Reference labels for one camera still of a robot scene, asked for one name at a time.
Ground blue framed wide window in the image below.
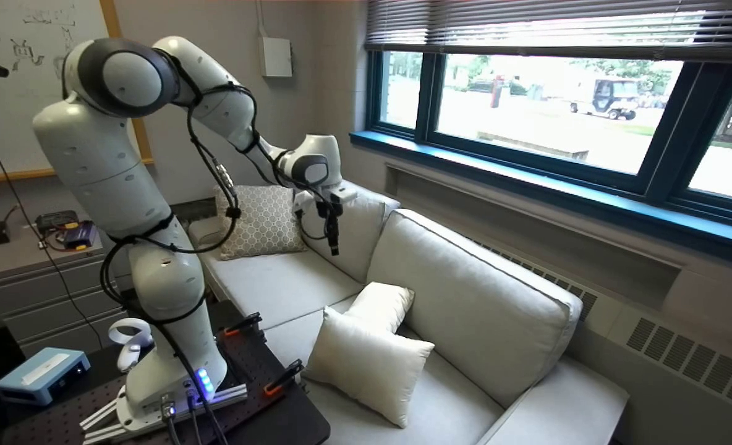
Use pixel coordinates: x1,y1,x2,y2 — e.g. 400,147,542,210
348,43,732,270

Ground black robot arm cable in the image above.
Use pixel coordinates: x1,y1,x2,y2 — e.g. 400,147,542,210
96,76,262,331

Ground grey fabric sofa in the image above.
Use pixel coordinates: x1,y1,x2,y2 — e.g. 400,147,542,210
188,163,633,445

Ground dark jeep outside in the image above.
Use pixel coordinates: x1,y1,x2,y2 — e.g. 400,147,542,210
587,76,643,123

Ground dark window blinds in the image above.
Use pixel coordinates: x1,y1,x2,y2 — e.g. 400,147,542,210
363,0,732,61

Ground white wall box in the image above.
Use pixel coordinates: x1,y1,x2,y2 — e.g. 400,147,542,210
261,34,296,81

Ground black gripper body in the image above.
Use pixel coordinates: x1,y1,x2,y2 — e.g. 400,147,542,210
315,193,346,237

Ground beige wall heater cover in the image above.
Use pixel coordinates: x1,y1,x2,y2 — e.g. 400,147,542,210
382,158,732,445

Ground grey patterned pillow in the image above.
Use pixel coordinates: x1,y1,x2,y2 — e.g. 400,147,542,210
212,181,307,262

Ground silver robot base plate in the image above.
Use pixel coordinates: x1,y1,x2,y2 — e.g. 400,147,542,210
76,380,252,445

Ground black robot table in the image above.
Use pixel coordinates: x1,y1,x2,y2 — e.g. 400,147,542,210
0,305,333,445

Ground black orange clamp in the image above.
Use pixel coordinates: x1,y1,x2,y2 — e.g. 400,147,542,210
262,356,307,402
218,309,264,341

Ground black orange electronic device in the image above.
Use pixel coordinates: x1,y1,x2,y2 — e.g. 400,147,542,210
35,207,103,255

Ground wood framed whiteboard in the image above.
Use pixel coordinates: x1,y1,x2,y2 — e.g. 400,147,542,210
0,0,157,187

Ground grey drawer cabinet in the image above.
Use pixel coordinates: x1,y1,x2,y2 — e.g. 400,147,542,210
0,219,134,356

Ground grey sofa seat cushion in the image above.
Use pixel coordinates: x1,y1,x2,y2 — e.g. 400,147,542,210
202,244,363,331
262,294,509,445

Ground white VR controller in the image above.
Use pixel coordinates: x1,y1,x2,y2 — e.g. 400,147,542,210
103,317,157,376

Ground light blue box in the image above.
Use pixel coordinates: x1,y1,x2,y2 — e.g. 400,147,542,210
0,343,94,408

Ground small cream pillow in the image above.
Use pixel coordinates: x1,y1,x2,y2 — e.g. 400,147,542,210
305,305,437,430
346,280,416,336

